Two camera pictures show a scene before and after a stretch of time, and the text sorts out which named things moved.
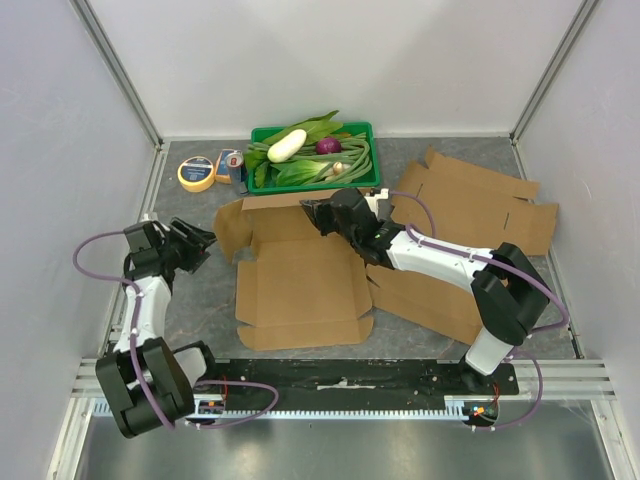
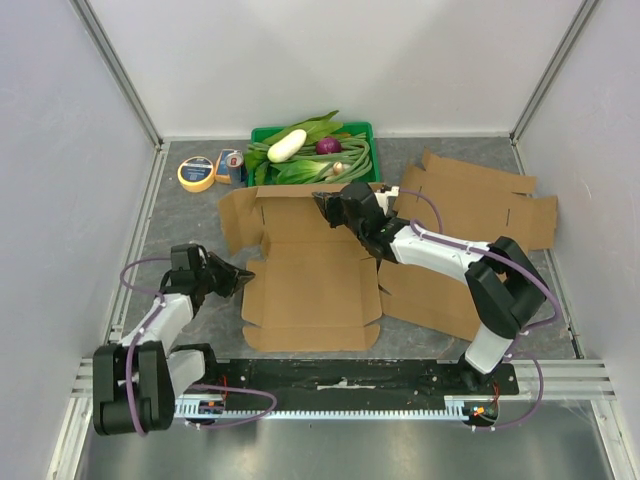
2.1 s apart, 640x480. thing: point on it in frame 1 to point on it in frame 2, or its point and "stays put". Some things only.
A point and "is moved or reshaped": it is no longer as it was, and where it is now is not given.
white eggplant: (288, 145) stays put
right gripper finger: (313, 203) to (325, 195)
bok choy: (301, 172) stays put
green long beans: (353, 144) stays put
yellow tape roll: (196, 173) stays put
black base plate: (348, 379) stays put
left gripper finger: (186, 229) to (227, 265)
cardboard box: (296, 287) is moved or reshaped
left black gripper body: (178, 250) to (215, 277)
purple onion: (328, 145) stays put
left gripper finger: (201, 244) to (242, 277)
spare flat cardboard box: (455, 199) stays put
